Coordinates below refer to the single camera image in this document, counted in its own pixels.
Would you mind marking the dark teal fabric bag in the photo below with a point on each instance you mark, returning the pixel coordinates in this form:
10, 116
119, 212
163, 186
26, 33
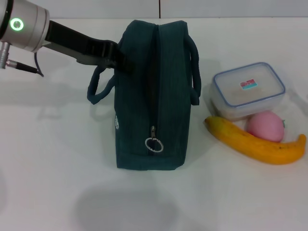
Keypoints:
156, 96

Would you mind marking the yellow banana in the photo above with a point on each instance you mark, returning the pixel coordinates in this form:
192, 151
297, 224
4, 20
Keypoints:
252, 146

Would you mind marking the clear box with blue lid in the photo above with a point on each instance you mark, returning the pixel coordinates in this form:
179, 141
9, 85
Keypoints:
245, 91

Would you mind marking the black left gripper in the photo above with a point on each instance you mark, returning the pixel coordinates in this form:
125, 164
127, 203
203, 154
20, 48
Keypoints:
81, 49

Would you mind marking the pink round fruit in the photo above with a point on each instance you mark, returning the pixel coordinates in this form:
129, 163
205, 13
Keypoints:
264, 126

